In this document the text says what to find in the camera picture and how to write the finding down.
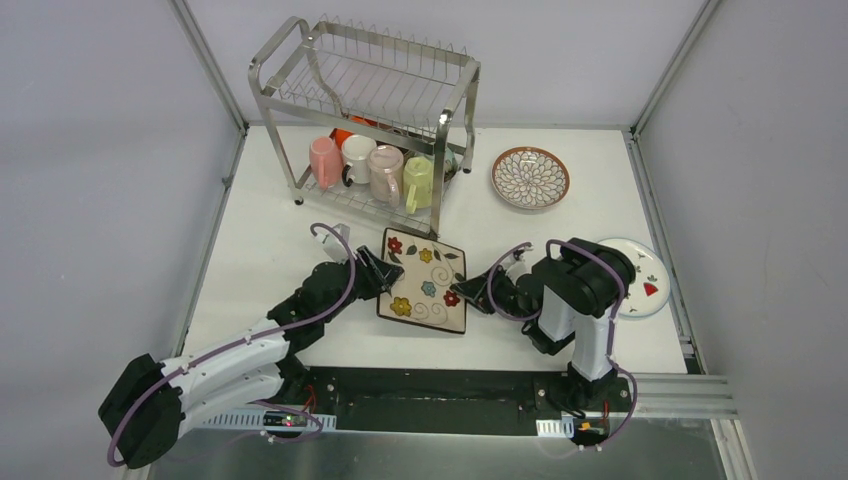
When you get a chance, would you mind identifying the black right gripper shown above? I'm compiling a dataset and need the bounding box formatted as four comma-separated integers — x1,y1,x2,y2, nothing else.
449,263,533,326

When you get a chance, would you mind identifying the square flower pattern plate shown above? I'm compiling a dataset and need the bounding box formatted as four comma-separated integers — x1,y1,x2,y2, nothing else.
377,228,467,335

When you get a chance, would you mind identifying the pale yellow ceramic mug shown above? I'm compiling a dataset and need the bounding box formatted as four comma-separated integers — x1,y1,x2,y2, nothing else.
403,156,434,214

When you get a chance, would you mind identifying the translucent pink glass mug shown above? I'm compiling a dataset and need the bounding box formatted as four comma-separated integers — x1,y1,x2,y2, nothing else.
367,145,404,207

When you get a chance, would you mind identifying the round floral pattern plate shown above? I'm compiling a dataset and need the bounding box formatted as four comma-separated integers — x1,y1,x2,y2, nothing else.
491,146,571,210

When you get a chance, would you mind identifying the mint green ceramic bowl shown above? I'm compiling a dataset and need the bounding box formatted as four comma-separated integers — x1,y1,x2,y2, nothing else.
443,148,459,183

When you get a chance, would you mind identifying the small clear glass cup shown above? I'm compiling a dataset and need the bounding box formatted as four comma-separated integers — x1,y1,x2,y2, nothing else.
341,134,377,187

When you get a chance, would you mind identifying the pink ceramic mug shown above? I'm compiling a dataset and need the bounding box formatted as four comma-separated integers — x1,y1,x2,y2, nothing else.
309,136,344,190

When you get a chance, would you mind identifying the orange plastic bowl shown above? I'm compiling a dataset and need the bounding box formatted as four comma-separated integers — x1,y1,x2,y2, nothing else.
330,116,377,150

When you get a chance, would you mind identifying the stainless steel dish rack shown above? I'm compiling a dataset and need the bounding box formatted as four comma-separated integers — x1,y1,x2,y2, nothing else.
247,16,481,239

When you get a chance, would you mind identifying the watermelon pattern round plate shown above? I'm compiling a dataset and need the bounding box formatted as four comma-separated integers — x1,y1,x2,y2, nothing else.
600,237,671,320

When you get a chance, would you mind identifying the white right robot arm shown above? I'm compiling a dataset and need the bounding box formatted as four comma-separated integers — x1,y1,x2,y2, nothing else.
448,237,636,410

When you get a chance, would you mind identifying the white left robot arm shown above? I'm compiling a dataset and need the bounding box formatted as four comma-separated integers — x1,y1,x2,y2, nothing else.
98,246,404,469

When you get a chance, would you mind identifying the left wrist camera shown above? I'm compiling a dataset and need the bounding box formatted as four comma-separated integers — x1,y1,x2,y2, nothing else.
310,223,350,263

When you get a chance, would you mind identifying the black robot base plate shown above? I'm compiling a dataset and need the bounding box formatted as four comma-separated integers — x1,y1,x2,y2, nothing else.
291,366,631,437

